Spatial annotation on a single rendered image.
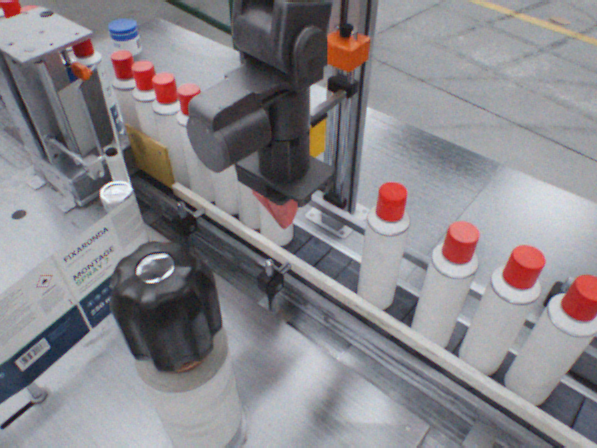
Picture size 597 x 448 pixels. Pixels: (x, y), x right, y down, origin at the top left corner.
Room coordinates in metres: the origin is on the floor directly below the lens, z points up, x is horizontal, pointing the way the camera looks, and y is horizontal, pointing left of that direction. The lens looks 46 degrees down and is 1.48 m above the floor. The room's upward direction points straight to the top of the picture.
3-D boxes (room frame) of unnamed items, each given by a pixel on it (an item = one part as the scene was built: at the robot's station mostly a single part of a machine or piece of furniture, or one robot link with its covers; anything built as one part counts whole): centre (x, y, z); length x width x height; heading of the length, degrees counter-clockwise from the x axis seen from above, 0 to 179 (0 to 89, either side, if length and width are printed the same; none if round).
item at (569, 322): (0.29, -0.28, 0.98); 0.05 x 0.05 x 0.20
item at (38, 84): (0.70, 0.38, 1.01); 0.14 x 0.13 x 0.26; 51
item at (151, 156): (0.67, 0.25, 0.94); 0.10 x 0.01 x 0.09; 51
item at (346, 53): (0.55, -0.03, 1.05); 0.10 x 0.04 x 0.33; 141
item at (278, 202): (0.46, 0.03, 1.05); 0.07 x 0.07 x 0.09; 50
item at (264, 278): (0.44, 0.04, 0.89); 0.03 x 0.03 x 0.12; 51
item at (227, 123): (0.42, 0.04, 1.22); 0.11 x 0.09 x 0.12; 134
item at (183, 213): (0.56, 0.17, 0.89); 0.06 x 0.03 x 0.12; 141
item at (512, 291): (0.33, -0.23, 0.98); 0.05 x 0.05 x 0.20
